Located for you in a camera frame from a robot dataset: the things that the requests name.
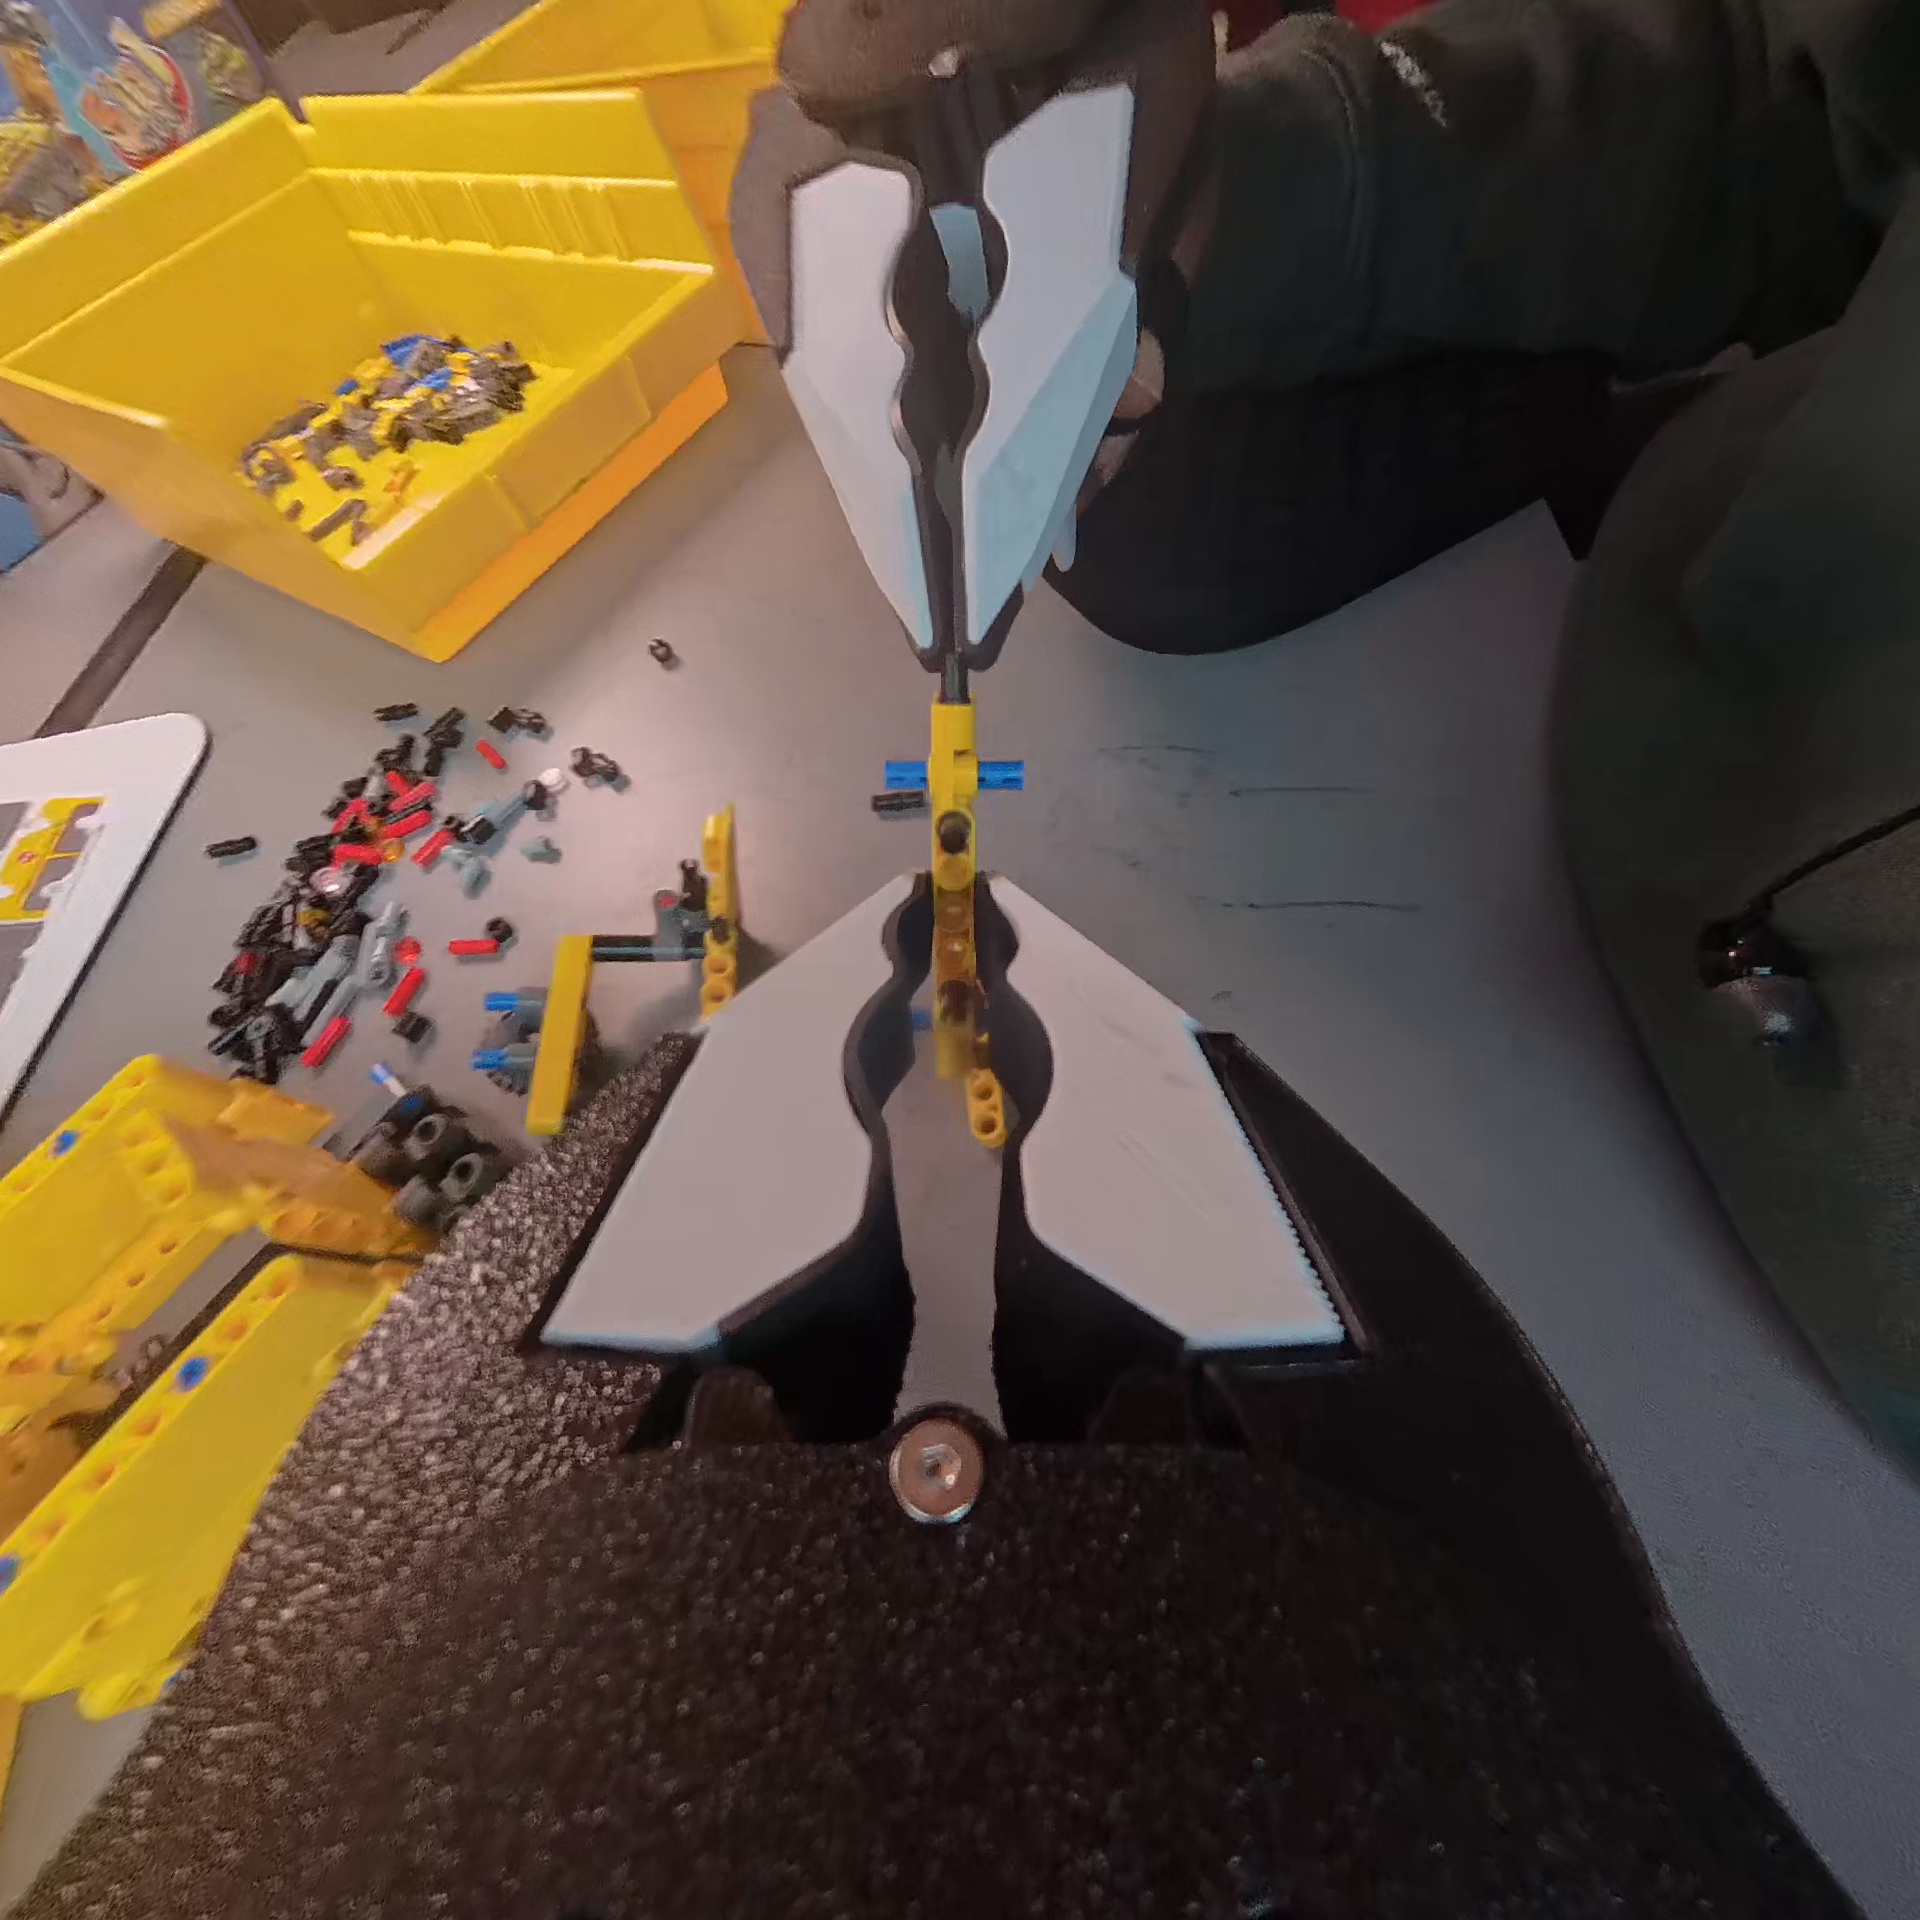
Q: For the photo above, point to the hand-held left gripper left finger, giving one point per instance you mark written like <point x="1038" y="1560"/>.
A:
<point x="721" y="1185"/>

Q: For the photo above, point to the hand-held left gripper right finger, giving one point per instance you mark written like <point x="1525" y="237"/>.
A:
<point x="1170" y="1185"/>

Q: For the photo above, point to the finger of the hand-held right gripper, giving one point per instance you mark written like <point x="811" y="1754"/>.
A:
<point x="1065" y="299"/>
<point x="849" y="329"/>

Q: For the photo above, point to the yellow lego beam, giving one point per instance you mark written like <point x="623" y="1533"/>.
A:
<point x="984" y="1109"/>

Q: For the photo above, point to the lego axle and gear assembly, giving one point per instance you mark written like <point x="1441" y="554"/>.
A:
<point x="558" y="1035"/>

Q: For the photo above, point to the yellow lego panel with pins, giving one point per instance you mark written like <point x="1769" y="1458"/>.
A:
<point x="954" y="902"/>

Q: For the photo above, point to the pile of small lego pins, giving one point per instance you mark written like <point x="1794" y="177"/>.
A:
<point x="346" y="902"/>

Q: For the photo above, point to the yellow lego robot body model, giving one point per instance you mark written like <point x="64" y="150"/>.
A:
<point x="150" y="1424"/>

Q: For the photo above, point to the person's right forearm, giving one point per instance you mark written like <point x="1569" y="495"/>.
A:
<point x="1499" y="181"/>

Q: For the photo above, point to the heap of mixed lego parts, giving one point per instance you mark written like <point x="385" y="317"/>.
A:
<point x="389" y="421"/>

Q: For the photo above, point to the blue lego set box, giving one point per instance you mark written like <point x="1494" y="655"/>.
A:
<point x="90" y="105"/>

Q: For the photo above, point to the person's right hand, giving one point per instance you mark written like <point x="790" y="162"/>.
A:
<point x="1144" y="383"/>

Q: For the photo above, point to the yellow plastic bin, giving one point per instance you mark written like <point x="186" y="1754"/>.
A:
<point x="150" y="299"/>
<point x="600" y="43"/>

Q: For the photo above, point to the black round device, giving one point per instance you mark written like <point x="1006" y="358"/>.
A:
<point x="1747" y="960"/>

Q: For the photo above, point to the sticker sheet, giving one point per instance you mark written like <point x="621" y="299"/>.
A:
<point x="43" y="869"/>

